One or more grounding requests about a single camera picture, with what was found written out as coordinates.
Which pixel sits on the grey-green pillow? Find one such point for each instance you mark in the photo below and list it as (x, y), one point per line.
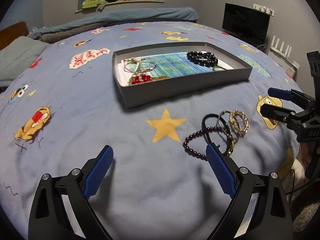
(18, 56)

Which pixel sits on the green cloth on sill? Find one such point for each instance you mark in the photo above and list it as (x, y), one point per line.
(88, 4)

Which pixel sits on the white wall hook rack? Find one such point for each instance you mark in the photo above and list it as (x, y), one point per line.
(263, 9)

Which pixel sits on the printed paper tray liner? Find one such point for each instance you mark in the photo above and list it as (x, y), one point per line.
(146, 69)

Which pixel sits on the Sesame Street blue bedsheet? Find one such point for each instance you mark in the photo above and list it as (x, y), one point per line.
(62, 111)

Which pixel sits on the folded teal blanket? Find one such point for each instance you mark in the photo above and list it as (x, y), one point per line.
(163, 14)

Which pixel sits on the thin silver bangle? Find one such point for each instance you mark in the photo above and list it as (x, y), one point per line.
(225, 127)

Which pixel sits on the grey shallow box tray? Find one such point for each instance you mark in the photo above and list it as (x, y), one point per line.
(140, 94)

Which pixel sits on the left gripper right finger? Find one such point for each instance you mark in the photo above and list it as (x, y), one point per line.
(239, 186)

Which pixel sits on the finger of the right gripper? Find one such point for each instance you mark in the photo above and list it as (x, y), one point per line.
(288, 95)
(278, 113)

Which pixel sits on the wooden window sill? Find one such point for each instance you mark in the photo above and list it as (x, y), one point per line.
(101, 6)

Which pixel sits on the white wifi router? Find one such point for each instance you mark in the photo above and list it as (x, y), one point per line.
(280, 52)

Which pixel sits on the wooden headboard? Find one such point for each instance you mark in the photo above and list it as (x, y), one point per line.
(11, 33)

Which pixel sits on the black flat television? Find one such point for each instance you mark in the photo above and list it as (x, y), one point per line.
(246, 23)

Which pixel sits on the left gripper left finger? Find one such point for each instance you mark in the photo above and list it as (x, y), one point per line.
(82, 183)

